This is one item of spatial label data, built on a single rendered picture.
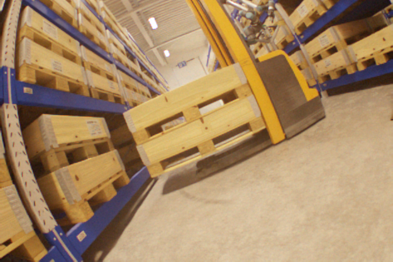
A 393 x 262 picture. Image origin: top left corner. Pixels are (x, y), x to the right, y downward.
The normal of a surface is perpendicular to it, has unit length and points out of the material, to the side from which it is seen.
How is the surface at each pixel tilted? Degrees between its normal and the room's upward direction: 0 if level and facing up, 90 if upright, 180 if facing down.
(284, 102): 90
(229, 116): 90
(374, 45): 90
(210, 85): 90
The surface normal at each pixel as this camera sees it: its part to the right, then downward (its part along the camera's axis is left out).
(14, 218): 0.91, -0.40
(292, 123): 0.00, -0.04
